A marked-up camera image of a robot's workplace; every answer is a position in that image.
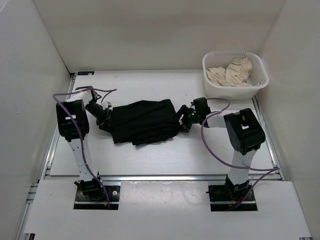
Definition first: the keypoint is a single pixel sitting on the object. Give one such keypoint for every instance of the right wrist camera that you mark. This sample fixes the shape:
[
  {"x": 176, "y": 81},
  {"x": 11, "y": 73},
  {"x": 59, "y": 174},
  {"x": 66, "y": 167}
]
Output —
[{"x": 201, "y": 106}]

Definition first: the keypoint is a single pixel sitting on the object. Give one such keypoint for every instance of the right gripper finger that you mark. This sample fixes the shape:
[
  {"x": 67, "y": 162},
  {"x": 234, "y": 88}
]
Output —
[
  {"x": 180, "y": 112},
  {"x": 185, "y": 128}
]

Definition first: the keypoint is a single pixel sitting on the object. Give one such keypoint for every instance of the beige garment in basket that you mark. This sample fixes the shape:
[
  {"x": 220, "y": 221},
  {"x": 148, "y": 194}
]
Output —
[{"x": 236, "y": 74}]

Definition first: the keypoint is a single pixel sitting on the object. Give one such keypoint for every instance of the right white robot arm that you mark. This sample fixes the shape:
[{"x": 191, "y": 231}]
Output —
[{"x": 245, "y": 135}]

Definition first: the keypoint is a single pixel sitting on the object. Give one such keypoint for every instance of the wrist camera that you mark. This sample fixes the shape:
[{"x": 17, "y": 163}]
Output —
[
  {"x": 87, "y": 94},
  {"x": 201, "y": 106}
]

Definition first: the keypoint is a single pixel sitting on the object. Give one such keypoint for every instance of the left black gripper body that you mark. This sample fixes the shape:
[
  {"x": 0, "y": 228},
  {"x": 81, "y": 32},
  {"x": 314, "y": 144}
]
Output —
[{"x": 102, "y": 116}]

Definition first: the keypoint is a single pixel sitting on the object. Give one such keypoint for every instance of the aluminium front rail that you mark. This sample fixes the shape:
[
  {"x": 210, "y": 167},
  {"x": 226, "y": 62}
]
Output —
[{"x": 163, "y": 178}]

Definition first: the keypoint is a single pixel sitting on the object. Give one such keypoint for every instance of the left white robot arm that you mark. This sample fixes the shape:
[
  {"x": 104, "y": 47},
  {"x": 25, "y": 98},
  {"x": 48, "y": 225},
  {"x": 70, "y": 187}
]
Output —
[{"x": 73, "y": 126}]

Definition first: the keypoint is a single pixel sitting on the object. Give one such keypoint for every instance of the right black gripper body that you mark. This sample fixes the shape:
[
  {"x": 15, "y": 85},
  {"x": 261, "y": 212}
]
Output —
[{"x": 190, "y": 117}]

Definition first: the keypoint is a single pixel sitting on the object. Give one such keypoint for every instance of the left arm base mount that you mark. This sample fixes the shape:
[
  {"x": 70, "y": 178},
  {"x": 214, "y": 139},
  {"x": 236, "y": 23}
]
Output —
[{"x": 97, "y": 200}]

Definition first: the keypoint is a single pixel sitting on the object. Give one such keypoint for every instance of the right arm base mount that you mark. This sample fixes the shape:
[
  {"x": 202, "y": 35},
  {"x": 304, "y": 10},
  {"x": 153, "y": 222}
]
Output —
[{"x": 222, "y": 201}]

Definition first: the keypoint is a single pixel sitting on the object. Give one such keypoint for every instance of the small dark label tag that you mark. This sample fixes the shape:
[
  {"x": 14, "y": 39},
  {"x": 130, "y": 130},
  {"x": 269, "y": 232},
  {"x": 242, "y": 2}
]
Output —
[{"x": 85, "y": 73}]

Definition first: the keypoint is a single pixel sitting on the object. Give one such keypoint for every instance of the black trousers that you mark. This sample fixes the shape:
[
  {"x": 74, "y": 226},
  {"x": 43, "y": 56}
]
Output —
[{"x": 143, "y": 122}]

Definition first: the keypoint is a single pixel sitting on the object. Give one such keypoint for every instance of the white plastic basket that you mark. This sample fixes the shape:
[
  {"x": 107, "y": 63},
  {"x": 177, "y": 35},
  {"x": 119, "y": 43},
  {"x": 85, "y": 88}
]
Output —
[{"x": 259, "y": 78}]

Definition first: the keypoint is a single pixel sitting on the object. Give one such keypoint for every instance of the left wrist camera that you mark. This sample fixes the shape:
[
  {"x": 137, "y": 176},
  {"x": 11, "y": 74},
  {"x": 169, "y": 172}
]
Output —
[{"x": 87, "y": 94}]

